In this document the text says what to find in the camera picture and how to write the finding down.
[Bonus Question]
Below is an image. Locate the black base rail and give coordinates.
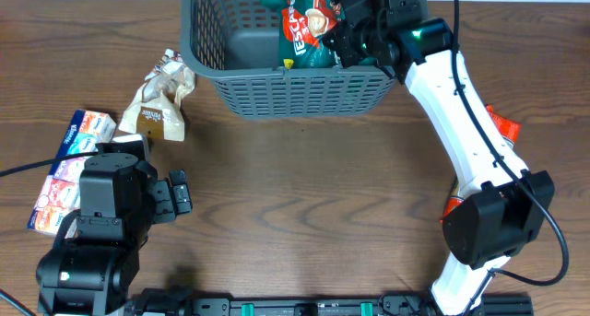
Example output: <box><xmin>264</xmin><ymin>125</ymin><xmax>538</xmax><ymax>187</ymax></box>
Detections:
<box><xmin>133</xmin><ymin>287</ymin><xmax>536</xmax><ymax>316</ymax></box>

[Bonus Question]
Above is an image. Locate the green Nescafe coffee bag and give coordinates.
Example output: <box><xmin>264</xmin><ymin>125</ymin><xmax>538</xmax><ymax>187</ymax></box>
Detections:
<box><xmin>261</xmin><ymin>0</ymin><xmax>345</xmax><ymax>69</ymax></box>

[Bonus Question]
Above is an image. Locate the Kleenex tissue multipack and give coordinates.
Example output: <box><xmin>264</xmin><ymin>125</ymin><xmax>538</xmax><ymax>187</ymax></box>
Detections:
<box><xmin>27</xmin><ymin>110</ymin><xmax>116</xmax><ymax>235</ymax></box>

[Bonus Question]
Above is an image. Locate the left black cable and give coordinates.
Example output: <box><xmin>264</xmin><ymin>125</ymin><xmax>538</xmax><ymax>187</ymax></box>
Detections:
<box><xmin>0</xmin><ymin>152</ymin><xmax>98</xmax><ymax>178</ymax></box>

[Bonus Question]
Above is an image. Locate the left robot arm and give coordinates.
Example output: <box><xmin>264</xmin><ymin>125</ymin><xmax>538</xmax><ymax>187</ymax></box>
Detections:
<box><xmin>36</xmin><ymin>134</ymin><xmax>193</xmax><ymax>315</ymax></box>

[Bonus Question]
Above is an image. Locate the beige brown paper bag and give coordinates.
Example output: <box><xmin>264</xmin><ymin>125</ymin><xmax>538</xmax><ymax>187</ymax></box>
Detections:
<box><xmin>119</xmin><ymin>49</ymin><xmax>196</xmax><ymax>142</ymax></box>

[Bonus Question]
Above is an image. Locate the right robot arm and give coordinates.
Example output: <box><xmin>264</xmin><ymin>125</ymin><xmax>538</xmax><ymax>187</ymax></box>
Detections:
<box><xmin>324</xmin><ymin>0</ymin><xmax>555</xmax><ymax>315</ymax></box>

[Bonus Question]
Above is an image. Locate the orange biscuit packet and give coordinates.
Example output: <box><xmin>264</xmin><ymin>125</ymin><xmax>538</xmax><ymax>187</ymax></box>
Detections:
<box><xmin>441</xmin><ymin>105</ymin><xmax>522</xmax><ymax>221</ymax></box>

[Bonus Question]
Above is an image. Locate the grey plastic laundry basket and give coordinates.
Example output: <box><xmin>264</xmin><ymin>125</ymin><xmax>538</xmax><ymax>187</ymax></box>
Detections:
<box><xmin>180</xmin><ymin>0</ymin><xmax>395</xmax><ymax>119</ymax></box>

